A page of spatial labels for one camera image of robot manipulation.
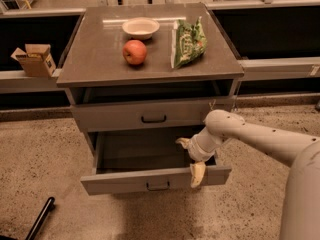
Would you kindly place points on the white bowl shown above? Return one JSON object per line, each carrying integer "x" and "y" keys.
{"x": 140, "y": 28}

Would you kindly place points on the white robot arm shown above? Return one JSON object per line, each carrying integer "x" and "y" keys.
{"x": 300, "y": 152}

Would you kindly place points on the black pole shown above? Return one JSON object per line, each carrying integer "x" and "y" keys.
{"x": 47, "y": 208}

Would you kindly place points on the grey top drawer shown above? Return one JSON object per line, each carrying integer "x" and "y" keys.
{"x": 146, "y": 114}

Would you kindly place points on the open cardboard box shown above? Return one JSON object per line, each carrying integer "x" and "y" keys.
{"x": 36, "y": 60}

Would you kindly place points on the green chip bag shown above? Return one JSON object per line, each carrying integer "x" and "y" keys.
{"x": 188, "y": 42}

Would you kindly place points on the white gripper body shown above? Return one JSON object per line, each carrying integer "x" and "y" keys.
{"x": 195, "y": 150}

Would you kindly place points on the grey drawer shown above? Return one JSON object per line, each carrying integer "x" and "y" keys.
{"x": 141, "y": 160}
{"x": 146, "y": 114}

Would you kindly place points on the red apple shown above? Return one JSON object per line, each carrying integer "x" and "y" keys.
{"x": 134, "y": 52}

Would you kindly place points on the grey drawer cabinet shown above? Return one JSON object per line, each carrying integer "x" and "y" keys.
{"x": 96, "y": 72}

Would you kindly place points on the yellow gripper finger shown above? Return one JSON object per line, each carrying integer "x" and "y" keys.
{"x": 197, "y": 173}
{"x": 184, "y": 142}

